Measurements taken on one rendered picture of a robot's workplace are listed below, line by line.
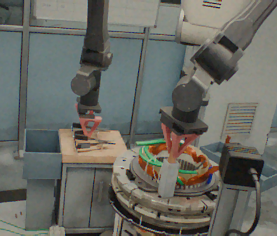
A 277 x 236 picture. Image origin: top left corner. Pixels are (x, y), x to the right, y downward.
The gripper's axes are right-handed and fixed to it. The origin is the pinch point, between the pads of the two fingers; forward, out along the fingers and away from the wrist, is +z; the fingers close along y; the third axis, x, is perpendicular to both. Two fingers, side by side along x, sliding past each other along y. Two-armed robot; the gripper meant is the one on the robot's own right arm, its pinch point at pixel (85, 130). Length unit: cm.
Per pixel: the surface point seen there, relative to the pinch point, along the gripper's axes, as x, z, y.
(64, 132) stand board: -6.5, 2.3, -2.7
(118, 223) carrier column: 6.1, 14.4, 29.0
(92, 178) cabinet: 1.1, 10.0, 12.6
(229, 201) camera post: 5, -25, 77
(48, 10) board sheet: -3, -9, -192
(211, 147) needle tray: 43.0, 3.7, 3.3
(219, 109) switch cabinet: 139, 53, -167
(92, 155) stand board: 0.2, 2.1, 13.2
